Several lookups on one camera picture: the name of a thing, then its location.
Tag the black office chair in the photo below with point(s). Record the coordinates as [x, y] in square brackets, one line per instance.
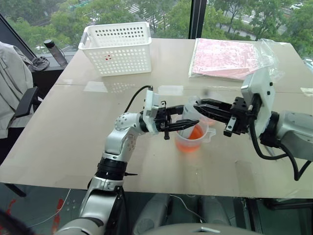
[25, 102]

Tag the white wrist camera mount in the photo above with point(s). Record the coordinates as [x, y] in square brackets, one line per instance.
[150, 100]
[261, 88]

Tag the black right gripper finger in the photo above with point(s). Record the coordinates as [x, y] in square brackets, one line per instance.
[216, 102]
[215, 113]

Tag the dark water bottle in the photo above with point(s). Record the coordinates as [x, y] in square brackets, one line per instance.
[56, 52]

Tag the black side table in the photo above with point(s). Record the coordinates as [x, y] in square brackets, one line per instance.
[46, 78]

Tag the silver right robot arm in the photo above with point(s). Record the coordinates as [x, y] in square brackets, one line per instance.
[293, 132]

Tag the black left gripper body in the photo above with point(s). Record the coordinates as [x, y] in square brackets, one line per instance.
[162, 117]

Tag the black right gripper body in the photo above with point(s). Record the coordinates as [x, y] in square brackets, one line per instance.
[240, 115]

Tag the white perforated plastic basket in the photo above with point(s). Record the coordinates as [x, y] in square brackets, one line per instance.
[122, 56]

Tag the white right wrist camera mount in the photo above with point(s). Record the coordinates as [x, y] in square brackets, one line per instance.
[261, 88]

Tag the grey robot torso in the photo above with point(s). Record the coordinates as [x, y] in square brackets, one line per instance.
[200, 230]

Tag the dark window frame post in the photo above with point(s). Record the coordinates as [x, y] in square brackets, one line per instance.
[197, 18]

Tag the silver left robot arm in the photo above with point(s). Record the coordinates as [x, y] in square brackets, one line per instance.
[115, 144]

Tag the clear spouted measuring cup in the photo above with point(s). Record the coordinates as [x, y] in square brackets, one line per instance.
[188, 147]

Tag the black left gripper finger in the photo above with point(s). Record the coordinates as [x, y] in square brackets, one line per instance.
[183, 124]
[176, 109]

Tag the pink sheets in plastic bag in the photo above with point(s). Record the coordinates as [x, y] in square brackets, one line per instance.
[222, 58]

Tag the small clear plastic cup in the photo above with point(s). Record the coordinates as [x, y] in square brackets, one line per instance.
[210, 121]

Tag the office chair with grey jacket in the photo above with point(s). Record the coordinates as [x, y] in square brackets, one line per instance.
[12, 88]

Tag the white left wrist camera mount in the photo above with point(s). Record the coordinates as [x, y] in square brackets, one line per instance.
[150, 100]

